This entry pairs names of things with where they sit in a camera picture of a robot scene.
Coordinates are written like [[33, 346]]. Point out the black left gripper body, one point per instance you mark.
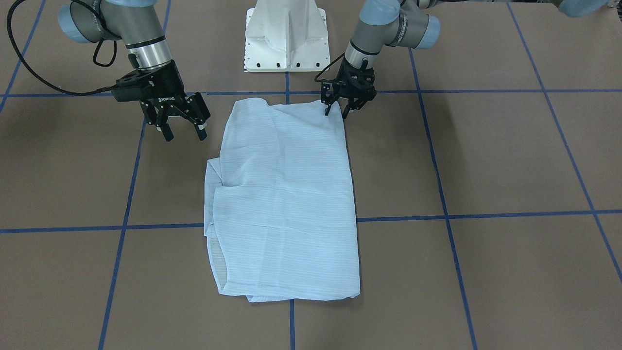
[[368, 94]]

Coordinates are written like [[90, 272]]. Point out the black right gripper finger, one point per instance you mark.
[[159, 118], [193, 109]]

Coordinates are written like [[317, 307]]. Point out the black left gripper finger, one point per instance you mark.
[[330, 93], [353, 104]]

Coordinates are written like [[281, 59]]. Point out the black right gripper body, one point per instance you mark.
[[167, 88]]

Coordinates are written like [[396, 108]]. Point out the light blue button shirt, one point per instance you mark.
[[280, 217]]

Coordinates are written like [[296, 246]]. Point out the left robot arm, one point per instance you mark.
[[382, 23]]

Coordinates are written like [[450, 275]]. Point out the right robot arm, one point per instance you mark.
[[135, 22]]

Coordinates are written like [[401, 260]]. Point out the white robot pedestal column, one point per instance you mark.
[[286, 36]]

